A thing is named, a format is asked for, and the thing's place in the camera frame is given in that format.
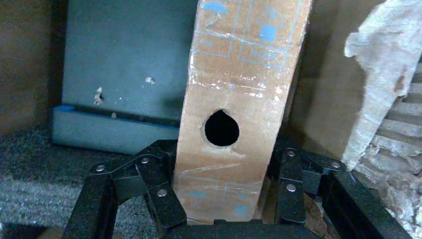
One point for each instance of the torn pale cardboard piece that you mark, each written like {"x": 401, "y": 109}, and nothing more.
{"x": 385, "y": 49}

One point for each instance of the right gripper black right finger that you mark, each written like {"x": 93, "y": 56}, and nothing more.
{"x": 290, "y": 198}

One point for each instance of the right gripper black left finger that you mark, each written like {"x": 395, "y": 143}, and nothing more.
{"x": 165, "y": 204}

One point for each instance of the grey foam block blue edge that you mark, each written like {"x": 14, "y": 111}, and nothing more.
{"x": 125, "y": 49}

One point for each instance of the large open brown carton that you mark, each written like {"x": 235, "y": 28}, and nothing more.
{"x": 19, "y": 66}

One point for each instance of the small taped cardboard box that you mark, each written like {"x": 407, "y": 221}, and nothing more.
{"x": 244, "y": 82}

